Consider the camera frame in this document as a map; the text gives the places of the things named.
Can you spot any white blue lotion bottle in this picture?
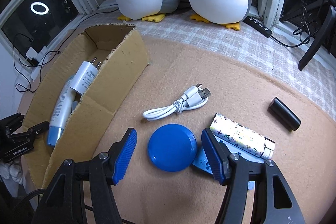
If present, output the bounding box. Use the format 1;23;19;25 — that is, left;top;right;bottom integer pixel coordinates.
47;75;76;147

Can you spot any black cylinder case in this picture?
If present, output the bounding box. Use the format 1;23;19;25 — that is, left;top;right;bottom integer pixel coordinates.
268;97;301;131

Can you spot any white wall charger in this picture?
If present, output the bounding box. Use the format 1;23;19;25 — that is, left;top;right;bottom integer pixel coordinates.
70;57;100;95

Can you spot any blue round tin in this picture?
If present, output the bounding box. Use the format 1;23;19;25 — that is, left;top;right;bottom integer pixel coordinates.
147;124;198;172

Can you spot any white USB cable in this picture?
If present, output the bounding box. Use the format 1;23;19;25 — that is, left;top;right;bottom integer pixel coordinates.
142;84;212;122

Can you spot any cardboard box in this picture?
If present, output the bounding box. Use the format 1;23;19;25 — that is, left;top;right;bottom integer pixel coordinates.
23;23;149;188

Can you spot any blue phone stand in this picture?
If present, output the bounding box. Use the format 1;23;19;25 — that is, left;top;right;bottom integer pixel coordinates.
191;142;266;191

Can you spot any white power strip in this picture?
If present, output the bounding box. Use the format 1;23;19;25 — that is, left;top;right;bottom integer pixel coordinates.
26;46;51;81

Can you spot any patterned lighter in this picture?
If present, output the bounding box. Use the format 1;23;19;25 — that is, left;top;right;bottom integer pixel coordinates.
210;113;276;160

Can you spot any checkered cloth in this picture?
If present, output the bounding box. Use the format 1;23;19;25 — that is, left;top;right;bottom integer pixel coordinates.
65;9;336;119

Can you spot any black charging cable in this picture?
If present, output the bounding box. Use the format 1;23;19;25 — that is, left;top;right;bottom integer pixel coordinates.
12;9;119;93

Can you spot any black inline cable remote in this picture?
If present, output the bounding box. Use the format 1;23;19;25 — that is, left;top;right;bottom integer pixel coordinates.
243;16;272;38

